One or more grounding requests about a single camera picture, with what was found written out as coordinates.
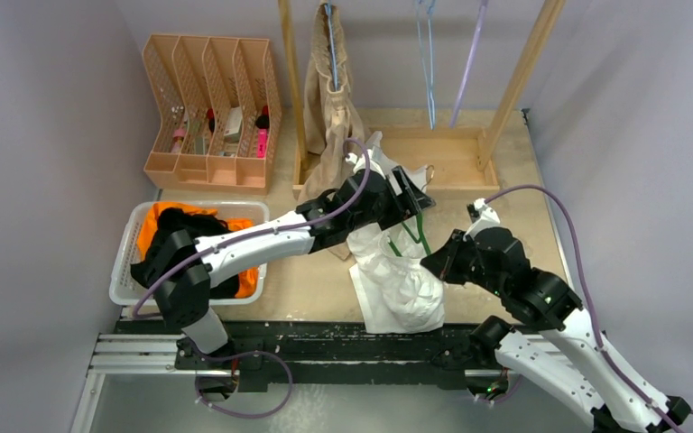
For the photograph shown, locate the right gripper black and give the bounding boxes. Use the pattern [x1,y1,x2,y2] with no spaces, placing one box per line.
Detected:
[423,229,506,296]

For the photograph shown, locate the green hanger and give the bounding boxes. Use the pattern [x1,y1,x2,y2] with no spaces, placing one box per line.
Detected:
[386,214,431,258]

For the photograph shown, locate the white shorts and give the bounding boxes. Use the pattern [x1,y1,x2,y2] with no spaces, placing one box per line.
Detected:
[345,131,447,335]

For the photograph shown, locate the light blue hanger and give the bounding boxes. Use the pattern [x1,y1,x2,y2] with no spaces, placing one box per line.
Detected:
[413,0,437,130]

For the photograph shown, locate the orange shorts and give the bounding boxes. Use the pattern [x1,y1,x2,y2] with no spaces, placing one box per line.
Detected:
[130,202,259,299]

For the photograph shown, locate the lilac plastic hanger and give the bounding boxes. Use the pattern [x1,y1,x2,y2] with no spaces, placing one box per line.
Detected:
[448,0,489,128]

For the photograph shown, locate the black shorts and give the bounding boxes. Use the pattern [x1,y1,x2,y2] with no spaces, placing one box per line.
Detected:
[130,207,252,288]

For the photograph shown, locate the white plastic perforated basket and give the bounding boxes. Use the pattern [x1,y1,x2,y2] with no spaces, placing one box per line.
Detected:
[109,200,270,307]

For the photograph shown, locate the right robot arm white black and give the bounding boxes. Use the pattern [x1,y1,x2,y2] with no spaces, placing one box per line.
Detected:
[420,227,692,432]

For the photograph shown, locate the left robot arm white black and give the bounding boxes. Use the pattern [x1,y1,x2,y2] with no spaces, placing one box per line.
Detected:
[145,167,436,369]

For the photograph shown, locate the beige shorts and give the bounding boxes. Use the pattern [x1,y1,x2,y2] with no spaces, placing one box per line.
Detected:
[297,1,372,261]

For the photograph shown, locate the wooden clothes rack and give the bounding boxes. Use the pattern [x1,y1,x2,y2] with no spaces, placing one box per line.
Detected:
[278,1,565,198]

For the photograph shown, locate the pink marker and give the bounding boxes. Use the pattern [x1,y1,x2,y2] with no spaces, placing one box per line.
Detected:
[256,128,269,159]

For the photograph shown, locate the white small box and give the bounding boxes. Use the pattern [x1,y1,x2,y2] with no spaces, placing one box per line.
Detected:
[223,106,243,143]

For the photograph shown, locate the peach plastic file organizer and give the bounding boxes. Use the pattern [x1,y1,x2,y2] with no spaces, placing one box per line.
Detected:
[143,33,282,195]

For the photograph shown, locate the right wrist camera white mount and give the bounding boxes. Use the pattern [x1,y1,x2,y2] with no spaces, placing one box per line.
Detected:
[466,198,501,238]

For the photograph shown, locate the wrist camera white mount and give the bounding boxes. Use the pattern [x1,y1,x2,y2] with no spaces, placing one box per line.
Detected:
[466,198,501,238]
[345,148,395,177]

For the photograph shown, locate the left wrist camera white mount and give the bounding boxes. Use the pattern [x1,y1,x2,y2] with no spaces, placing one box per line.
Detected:
[345,148,395,177]

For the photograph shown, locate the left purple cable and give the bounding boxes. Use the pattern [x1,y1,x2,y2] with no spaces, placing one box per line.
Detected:
[131,138,373,321]

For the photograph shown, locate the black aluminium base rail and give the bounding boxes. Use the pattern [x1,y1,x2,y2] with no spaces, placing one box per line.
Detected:
[86,319,616,396]

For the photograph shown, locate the purple cable loop under rail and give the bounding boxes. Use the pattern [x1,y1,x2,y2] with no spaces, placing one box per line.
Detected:
[194,351,295,421]

